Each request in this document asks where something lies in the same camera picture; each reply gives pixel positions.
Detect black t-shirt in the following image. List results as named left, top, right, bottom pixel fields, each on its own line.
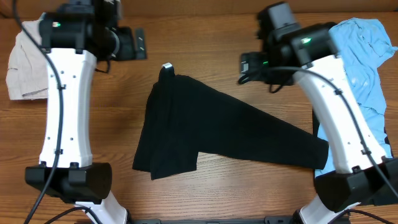
left=132, top=63, right=328, bottom=179

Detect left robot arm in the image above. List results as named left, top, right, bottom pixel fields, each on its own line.
left=25, top=1, right=146, bottom=223

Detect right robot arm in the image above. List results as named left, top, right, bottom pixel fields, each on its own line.
left=238, top=2, right=397, bottom=224

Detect beige folded shorts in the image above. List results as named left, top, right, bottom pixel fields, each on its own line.
left=6, top=31, right=48, bottom=100

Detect light blue t-shirt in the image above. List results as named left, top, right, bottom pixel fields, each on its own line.
left=329, top=18, right=397, bottom=158

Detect black garment under pile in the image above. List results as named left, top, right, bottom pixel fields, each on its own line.
left=312, top=111, right=397, bottom=206

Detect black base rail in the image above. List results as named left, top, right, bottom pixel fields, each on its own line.
left=132, top=216, right=296, bottom=224

